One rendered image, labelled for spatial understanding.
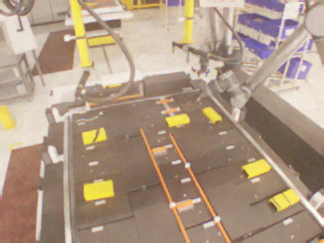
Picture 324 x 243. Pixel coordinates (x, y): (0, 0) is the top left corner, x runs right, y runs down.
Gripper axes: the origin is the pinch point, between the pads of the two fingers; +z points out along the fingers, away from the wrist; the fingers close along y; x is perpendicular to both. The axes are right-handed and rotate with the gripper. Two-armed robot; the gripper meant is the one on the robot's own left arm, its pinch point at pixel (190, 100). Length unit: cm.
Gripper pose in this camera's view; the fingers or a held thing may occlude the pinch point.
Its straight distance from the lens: 173.2
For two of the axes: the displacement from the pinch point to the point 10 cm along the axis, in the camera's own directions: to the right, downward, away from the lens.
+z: -7.5, 4.0, 5.3
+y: 2.2, -6.0, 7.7
